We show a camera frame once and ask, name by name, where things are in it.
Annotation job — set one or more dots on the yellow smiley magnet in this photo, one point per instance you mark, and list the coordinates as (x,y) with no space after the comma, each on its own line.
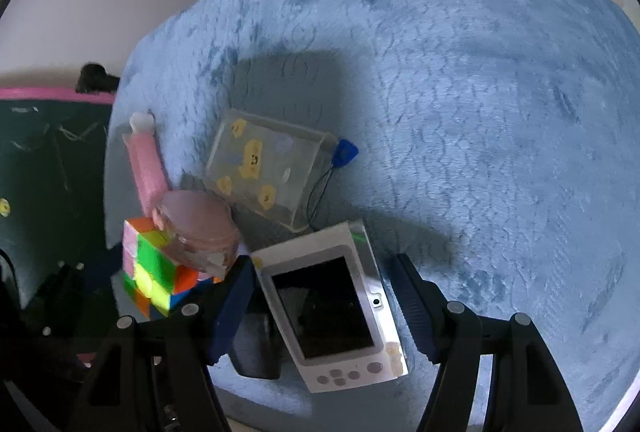
(4,207)

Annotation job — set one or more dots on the clear box yellow stickers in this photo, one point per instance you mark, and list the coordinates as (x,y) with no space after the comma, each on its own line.
(270,161)

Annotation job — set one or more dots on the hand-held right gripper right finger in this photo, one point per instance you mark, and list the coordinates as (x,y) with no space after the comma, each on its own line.
(415,307)

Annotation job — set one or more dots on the black easel knob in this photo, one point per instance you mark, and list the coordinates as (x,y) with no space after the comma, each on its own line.
(97,78)

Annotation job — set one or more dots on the blue fluffy blanket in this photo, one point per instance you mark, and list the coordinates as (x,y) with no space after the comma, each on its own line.
(450,111)

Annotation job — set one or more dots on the pink tube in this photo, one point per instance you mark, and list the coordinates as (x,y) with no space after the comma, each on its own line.
(145,161)

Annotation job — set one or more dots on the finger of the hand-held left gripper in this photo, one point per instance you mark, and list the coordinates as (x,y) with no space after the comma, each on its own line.
(70,297)

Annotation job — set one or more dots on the multicolour puzzle cube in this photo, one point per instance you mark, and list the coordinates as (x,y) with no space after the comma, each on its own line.
(160,277)

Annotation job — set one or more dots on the green chalkboard pink frame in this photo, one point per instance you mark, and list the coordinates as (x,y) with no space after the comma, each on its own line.
(50,161)

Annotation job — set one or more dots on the pink round plastic case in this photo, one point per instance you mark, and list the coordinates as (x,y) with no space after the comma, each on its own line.
(200,232)

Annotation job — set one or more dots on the white handheld game console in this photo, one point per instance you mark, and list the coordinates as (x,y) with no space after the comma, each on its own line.
(325,307)

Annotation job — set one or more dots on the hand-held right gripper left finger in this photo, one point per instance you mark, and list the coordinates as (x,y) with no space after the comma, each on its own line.
(232,307)

